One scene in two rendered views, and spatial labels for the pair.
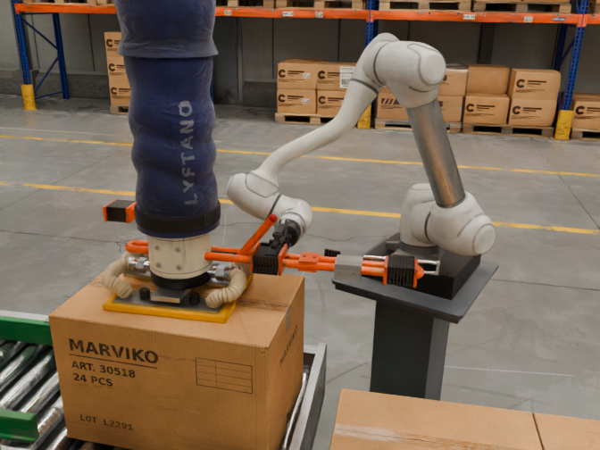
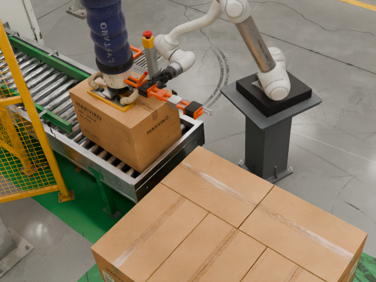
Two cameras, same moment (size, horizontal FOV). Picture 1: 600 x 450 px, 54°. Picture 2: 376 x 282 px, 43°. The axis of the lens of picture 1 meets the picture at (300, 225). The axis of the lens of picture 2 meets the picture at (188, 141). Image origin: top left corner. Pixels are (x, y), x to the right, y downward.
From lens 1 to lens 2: 176 cm
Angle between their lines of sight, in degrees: 36
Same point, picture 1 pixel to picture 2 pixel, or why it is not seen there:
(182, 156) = (104, 43)
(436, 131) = (247, 36)
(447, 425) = (229, 177)
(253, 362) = (127, 132)
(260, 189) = (165, 46)
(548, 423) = (276, 192)
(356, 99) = (214, 8)
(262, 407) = (133, 149)
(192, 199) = (111, 60)
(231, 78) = not seen: outside the picture
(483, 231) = (276, 90)
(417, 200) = not seen: hidden behind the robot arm
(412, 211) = not seen: hidden behind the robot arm
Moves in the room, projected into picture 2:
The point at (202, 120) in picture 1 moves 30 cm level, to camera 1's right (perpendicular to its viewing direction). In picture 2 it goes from (112, 30) to (158, 41)
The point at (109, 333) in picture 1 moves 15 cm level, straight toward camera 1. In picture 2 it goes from (85, 104) to (78, 120)
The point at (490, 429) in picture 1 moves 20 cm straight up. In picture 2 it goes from (246, 185) to (246, 163)
